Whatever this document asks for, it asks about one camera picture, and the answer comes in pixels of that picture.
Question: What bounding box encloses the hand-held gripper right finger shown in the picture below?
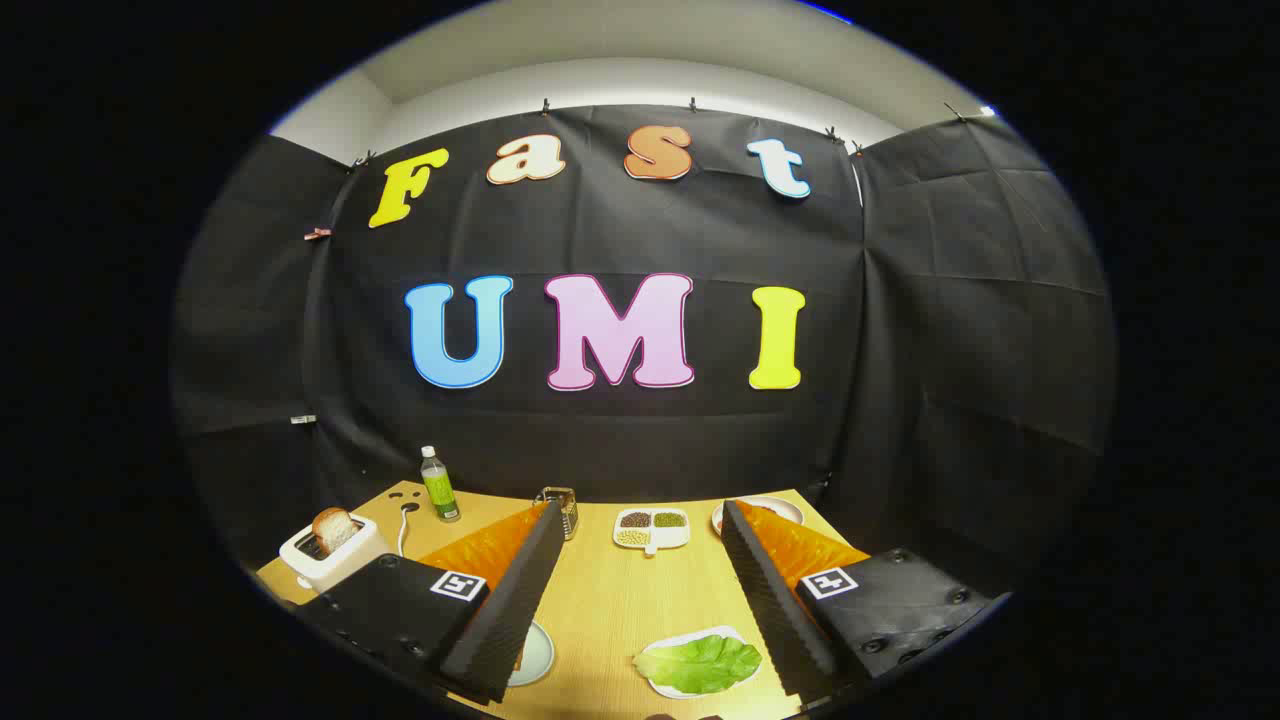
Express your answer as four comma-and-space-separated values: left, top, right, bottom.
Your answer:
720, 498, 993, 701

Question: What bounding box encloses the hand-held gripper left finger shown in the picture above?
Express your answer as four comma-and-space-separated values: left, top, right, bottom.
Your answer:
298, 500, 569, 707

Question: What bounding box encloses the green lettuce leaf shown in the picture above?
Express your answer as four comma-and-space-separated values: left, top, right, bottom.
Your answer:
633, 634, 763, 695

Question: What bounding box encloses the brown crust bread slice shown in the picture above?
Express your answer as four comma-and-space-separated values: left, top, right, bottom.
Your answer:
312, 507, 361, 557

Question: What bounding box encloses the pale green round plate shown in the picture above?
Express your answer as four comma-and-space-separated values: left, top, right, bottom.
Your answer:
508, 620, 556, 688

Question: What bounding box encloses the white square plate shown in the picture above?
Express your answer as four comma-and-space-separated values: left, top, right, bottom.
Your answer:
645, 626, 763, 700

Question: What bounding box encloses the white oval plate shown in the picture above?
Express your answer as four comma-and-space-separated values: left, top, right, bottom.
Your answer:
711, 495, 804, 536

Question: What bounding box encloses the green label water bottle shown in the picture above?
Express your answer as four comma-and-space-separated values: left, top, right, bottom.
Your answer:
420, 446, 462, 523

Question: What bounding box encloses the white divided dish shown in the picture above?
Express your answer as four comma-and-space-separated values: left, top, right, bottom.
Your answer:
613, 507, 691, 556

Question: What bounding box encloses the white toaster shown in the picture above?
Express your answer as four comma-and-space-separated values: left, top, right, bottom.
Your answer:
279, 515, 391, 593

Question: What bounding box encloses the black backdrop cloth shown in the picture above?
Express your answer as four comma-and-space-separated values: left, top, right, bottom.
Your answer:
170, 100, 1117, 601

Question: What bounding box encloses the wire utensil holder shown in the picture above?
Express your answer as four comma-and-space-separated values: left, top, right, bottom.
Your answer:
533, 486, 580, 541

